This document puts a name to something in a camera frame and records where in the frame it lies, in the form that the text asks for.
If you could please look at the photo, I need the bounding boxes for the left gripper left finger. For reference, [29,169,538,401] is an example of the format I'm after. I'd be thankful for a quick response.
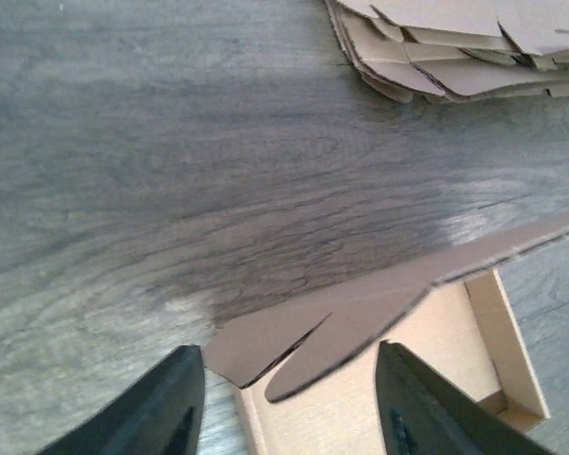
[40,345,205,455]

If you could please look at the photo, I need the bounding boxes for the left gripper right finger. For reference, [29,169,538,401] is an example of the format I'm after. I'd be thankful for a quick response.
[375,341,551,455]

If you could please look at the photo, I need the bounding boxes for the cardboard box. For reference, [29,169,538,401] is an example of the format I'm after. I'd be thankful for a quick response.
[202,212,569,454]

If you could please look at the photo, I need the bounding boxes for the stack of flat cardboard blanks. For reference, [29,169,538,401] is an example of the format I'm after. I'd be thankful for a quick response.
[326,1,569,103]

